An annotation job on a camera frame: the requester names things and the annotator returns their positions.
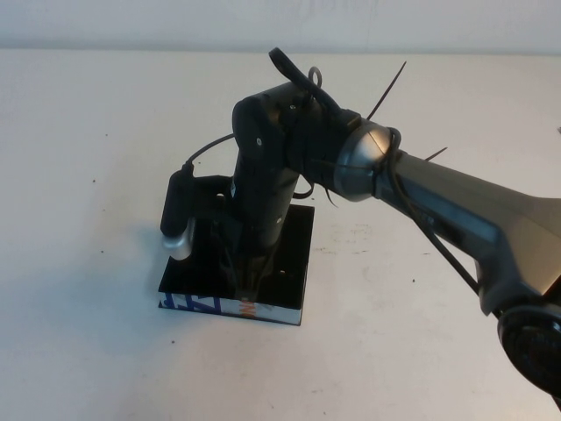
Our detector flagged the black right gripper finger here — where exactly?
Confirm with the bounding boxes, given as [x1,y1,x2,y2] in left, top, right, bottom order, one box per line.
[243,253,273,304]
[220,252,245,302]

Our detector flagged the black strap loop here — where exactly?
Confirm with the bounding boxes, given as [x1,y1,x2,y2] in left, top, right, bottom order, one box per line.
[295,174,315,199]

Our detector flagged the black glasses case printed side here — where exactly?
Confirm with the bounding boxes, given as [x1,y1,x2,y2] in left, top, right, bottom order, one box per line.
[157,203,316,328]

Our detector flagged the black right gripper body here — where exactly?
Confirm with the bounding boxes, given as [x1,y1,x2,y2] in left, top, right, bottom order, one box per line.
[226,173,302,256]

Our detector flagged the black right camera mount bracket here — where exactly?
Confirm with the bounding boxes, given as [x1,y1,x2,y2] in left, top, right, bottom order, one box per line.
[191,174,238,221]

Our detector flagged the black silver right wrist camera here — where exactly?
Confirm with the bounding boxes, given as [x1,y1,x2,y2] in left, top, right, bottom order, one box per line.
[160,168,195,261]

